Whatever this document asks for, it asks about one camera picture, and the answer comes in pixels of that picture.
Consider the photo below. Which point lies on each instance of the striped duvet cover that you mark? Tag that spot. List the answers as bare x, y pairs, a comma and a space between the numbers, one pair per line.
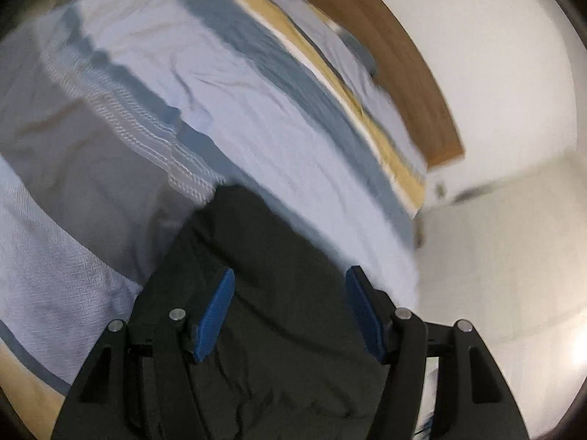
121, 118

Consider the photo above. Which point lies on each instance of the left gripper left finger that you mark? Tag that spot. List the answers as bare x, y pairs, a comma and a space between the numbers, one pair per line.
136, 381

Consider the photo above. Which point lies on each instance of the wooden headboard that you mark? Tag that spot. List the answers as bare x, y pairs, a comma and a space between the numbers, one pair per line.
403, 73

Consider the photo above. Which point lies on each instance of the black puffer jacket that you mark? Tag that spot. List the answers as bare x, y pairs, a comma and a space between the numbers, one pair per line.
290, 361

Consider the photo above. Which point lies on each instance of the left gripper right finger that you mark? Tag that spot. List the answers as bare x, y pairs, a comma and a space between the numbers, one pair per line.
472, 400

